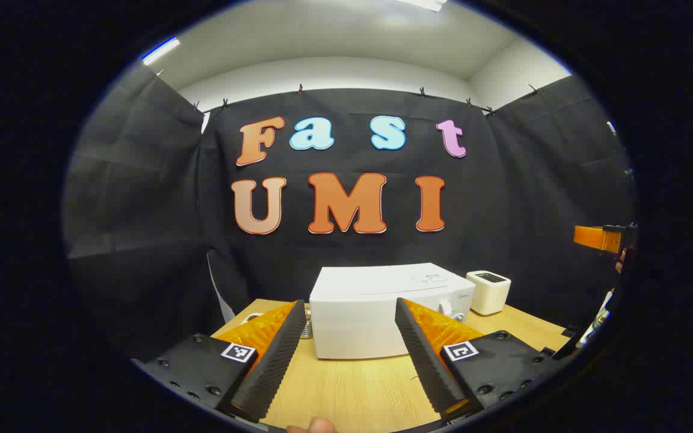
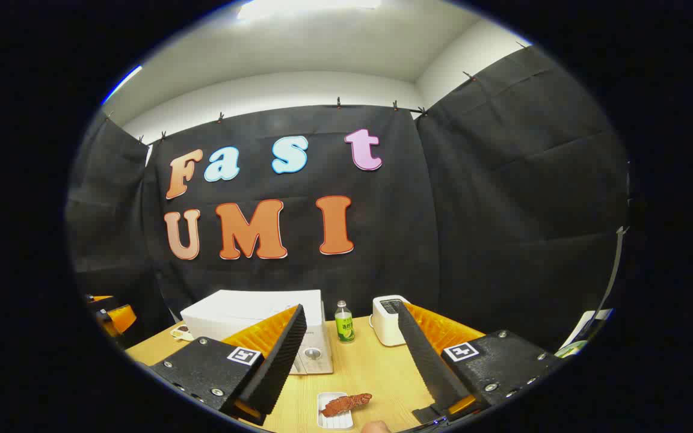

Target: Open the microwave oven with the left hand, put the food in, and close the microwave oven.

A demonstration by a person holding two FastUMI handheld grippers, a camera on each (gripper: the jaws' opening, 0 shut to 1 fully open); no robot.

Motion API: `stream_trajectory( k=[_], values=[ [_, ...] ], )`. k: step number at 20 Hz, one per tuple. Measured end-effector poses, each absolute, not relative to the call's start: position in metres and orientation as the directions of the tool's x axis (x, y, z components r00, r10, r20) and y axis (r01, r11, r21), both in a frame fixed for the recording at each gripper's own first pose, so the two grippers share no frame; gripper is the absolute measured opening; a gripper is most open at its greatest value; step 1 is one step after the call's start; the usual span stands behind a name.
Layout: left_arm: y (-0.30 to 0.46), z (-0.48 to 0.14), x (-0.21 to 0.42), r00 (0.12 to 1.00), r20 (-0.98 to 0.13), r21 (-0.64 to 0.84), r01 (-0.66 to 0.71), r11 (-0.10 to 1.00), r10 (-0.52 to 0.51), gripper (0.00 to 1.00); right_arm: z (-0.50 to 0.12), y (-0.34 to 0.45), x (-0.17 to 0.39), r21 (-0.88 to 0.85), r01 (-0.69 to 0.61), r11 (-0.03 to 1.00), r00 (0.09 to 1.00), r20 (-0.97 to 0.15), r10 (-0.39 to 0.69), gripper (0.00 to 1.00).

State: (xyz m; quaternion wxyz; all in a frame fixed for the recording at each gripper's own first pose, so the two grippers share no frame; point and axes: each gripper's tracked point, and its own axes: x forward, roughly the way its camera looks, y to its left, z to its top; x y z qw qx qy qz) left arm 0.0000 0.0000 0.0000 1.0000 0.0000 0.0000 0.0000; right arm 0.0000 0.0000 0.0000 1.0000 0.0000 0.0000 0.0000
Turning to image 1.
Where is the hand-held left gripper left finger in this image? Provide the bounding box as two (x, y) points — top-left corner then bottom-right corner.
(132, 299), (307, 423)

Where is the white toaster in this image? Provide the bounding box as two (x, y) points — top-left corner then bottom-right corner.
(466, 270), (511, 316)

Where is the black backdrop cloth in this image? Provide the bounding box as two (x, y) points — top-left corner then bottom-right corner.
(64, 63), (639, 361)

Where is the white microwave oven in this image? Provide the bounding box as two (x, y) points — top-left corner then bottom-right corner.
(309, 262), (476, 360)

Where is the white plate with green rim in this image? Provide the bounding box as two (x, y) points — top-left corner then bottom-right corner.
(578, 307), (612, 349)

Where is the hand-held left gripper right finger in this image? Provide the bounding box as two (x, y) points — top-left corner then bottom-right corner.
(395, 297), (564, 422)

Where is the ceiling light strip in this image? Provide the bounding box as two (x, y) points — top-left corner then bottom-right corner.
(395, 0), (448, 13)
(141, 36), (182, 66)

